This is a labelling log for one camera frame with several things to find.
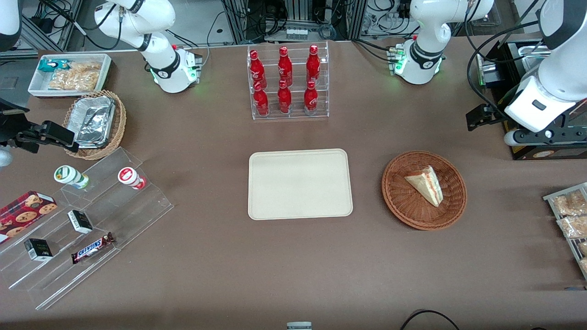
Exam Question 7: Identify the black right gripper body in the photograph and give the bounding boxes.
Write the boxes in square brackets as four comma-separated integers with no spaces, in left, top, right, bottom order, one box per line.
[0,113,44,154]

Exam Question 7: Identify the triangular sandwich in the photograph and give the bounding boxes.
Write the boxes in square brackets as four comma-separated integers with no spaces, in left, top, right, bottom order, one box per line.
[404,165,444,208]

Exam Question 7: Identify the light wicker basket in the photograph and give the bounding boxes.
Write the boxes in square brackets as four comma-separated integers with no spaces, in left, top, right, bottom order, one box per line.
[62,90,127,161]

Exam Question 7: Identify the grey snack display tray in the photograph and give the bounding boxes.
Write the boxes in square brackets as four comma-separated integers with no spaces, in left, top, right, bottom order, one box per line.
[543,182,587,281]

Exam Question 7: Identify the brown round wicker basket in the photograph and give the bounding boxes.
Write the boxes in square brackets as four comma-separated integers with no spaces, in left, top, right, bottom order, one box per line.
[382,151,468,231]

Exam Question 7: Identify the beige rectangular tray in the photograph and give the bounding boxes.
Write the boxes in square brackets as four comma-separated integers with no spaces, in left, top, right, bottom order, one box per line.
[248,148,354,221]

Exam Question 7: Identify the green lid yogurt cup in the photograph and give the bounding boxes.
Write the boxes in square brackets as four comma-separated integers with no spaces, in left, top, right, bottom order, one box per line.
[54,165,90,190]

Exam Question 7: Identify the stacked aluminium foil trays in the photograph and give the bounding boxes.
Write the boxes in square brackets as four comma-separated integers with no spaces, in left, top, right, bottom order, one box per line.
[72,95,116,149]

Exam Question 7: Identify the black food warmer appliance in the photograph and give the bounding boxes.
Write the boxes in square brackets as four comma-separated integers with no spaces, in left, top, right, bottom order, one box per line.
[475,38,587,160]

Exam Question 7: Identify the white plastic bin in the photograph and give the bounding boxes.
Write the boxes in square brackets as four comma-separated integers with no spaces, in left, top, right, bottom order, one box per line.
[28,53,112,99]

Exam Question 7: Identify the clear bag of chips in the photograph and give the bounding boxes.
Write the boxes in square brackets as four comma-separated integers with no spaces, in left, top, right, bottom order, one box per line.
[48,61,102,92]

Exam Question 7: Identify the red lid yogurt cup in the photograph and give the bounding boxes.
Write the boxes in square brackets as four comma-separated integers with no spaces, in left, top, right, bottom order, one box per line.
[117,167,148,191]

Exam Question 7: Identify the teal snack pack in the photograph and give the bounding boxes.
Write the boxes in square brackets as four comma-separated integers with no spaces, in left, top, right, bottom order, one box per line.
[38,59,70,74]

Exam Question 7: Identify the steel food pan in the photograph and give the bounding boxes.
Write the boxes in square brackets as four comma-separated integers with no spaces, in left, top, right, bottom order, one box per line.
[518,43,552,59]

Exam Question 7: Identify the small black carton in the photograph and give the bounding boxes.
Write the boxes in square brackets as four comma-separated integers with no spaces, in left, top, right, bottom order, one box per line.
[67,209,94,235]
[23,238,54,262]

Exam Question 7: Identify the red cookie box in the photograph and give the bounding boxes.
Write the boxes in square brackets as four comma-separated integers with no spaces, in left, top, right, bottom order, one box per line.
[0,190,58,245]

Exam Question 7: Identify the clear acrylic stepped shelf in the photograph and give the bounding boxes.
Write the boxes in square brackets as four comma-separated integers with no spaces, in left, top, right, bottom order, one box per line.
[0,147,175,311]

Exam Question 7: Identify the Snickers chocolate bar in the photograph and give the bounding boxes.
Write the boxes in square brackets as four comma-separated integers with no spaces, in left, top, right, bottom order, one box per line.
[71,232,116,265]

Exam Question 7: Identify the red cola bottle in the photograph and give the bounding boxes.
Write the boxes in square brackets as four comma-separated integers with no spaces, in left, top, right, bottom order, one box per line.
[249,49,268,89]
[303,81,319,116]
[277,46,294,87]
[253,82,270,116]
[306,44,321,84]
[277,80,293,115]

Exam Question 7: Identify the clear acrylic bottle rack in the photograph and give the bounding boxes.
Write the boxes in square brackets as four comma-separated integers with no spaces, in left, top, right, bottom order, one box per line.
[246,41,330,121]

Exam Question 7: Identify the black cable loop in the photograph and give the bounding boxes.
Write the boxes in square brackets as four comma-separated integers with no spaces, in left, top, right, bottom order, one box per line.
[399,309,461,330]

